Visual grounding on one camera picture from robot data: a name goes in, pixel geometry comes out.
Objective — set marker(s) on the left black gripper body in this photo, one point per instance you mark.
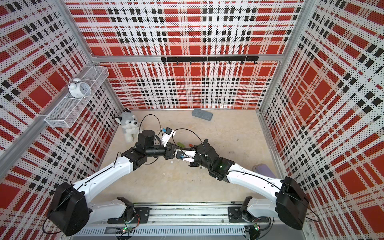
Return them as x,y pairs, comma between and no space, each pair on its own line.
168,148

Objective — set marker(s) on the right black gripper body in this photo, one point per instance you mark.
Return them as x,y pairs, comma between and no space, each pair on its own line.
198,161

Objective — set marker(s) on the green usb drive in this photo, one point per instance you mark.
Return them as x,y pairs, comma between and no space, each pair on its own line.
180,145

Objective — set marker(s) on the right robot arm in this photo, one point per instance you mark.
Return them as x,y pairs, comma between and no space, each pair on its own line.
288,202

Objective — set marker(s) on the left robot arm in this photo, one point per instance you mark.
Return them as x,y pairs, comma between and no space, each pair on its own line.
71,208

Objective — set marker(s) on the grey rectangular box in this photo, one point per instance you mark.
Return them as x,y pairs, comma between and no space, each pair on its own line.
202,114

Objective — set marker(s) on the husky plush toy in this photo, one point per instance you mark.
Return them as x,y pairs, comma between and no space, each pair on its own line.
130,125

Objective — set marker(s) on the lavender tray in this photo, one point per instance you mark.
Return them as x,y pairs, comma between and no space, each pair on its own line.
264,170

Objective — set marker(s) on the white alarm clock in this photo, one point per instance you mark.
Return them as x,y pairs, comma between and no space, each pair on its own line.
79,89

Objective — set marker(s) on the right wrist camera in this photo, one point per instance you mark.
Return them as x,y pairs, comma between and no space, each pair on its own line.
184,155

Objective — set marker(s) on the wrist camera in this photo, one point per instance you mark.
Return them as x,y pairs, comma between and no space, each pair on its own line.
184,155
168,133

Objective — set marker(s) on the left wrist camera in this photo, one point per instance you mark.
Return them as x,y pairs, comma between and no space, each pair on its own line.
168,133

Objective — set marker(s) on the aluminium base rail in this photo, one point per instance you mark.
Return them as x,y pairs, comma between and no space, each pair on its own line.
171,213

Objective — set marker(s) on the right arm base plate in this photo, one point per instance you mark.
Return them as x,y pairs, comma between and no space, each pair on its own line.
239,215

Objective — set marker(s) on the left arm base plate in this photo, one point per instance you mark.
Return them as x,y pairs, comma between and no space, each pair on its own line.
132,216

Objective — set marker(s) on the black hook rail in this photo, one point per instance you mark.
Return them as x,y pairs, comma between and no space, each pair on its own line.
210,59

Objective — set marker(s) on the white wire basket shelf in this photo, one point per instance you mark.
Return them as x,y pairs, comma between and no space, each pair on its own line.
68,109

